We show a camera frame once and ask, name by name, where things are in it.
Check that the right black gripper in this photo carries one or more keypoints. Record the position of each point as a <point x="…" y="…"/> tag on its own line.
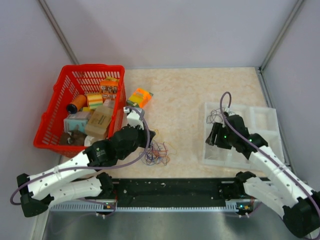
<point x="217" y="129"/>

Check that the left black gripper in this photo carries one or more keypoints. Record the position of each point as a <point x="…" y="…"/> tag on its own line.
<point x="143" y="133"/>

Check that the orange green sponge box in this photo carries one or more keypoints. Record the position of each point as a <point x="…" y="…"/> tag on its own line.
<point x="139" y="98"/>

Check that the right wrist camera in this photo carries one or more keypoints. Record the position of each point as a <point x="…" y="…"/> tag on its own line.
<point x="227" y="112"/>

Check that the yellow green striped sponge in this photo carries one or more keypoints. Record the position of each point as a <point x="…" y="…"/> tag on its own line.
<point x="94" y="100"/>

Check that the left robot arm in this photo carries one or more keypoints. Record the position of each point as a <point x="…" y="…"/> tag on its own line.
<point x="62" y="183"/>

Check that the orange snack box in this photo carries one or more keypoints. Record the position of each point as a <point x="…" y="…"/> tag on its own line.
<point x="109" y="88"/>

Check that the left aluminium corner post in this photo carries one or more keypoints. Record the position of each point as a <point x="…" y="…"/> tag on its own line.
<point x="58" y="31"/>

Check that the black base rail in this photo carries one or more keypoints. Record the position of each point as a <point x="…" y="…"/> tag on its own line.
<point x="165" y="195"/>

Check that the right aluminium corner post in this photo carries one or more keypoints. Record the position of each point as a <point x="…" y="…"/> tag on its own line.
<point x="298" y="6"/>

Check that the brown plush toy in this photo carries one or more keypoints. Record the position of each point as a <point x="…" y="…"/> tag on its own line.
<point x="72" y="138"/>

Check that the light blue carton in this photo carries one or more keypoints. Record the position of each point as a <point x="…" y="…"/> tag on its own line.
<point x="77" y="121"/>

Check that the aluminium corner post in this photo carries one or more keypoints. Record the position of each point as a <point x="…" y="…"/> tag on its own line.
<point x="58" y="31"/>
<point x="298" y="6"/>

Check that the white crumpled bag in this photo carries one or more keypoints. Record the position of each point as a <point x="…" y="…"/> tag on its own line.
<point x="89" y="140"/>

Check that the orange cylindrical can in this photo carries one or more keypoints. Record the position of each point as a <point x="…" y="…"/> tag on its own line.
<point x="74" y="106"/>

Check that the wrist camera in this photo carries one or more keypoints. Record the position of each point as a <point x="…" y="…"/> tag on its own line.
<point x="134" y="117"/>
<point x="227" y="112"/>

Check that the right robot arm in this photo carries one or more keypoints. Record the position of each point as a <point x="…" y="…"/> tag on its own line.
<point x="295" y="202"/>

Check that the brown cardboard box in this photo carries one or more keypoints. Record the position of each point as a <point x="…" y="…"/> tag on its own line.
<point x="99" y="122"/>

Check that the red plastic basket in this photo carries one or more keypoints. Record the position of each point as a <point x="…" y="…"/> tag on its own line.
<point x="72" y="81"/>

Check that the white compartment tray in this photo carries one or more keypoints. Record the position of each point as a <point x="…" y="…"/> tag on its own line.
<point x="261" y="120"/>

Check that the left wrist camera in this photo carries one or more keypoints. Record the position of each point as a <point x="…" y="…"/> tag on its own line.
<point x="134" y="117"/>

